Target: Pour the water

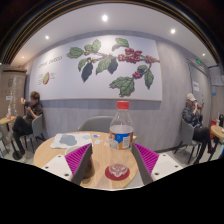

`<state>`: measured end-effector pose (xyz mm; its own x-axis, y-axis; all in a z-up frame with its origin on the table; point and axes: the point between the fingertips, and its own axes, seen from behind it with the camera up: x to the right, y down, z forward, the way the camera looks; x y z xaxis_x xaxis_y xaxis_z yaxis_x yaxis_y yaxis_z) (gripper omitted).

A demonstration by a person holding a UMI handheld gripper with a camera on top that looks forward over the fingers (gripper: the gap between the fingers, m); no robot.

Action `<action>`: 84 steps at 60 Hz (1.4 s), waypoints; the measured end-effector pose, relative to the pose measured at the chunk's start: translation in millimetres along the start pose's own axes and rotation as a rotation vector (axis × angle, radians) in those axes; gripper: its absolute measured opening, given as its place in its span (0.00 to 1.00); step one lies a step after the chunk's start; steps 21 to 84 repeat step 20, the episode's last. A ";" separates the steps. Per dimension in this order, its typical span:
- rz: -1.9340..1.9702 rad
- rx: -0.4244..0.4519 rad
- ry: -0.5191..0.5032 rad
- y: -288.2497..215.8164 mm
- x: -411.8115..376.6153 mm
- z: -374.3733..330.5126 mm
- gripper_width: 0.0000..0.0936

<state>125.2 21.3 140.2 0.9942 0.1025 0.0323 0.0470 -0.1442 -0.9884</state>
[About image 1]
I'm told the person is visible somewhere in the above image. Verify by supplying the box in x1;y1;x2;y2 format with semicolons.
11;90;44;164
182;92;213;164

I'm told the clear red-capped drink bottle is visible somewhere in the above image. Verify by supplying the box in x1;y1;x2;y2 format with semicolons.
108;100;135;178

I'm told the group of ceiling spotlights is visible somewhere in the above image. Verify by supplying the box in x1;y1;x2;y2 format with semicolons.
44;13;208;58

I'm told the flat round red coaster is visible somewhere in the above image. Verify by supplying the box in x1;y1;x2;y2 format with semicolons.
104;165;131;182

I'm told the black mug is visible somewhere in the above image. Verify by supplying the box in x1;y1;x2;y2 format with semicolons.
64;144;97;180

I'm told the grey chair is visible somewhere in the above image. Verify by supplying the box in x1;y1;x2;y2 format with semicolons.
174;118;203;164
23;113;48;154
77;115;115;134

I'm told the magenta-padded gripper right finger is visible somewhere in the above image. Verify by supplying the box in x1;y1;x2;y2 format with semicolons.
130;143;184;187

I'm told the coffee plant wall mural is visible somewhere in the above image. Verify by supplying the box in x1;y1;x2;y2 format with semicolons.
28;34;164;102

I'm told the small round wooden table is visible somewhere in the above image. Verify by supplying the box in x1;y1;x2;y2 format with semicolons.
0;115;17;161
209;123;224;158

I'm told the wall notice board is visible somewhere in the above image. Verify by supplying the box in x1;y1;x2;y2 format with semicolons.
208;64;224;87

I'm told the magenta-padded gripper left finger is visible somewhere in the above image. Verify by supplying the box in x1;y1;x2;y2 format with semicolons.
41;143;94;187

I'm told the white paper with grey print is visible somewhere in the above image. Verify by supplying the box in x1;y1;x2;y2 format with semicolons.
49;133;94;150

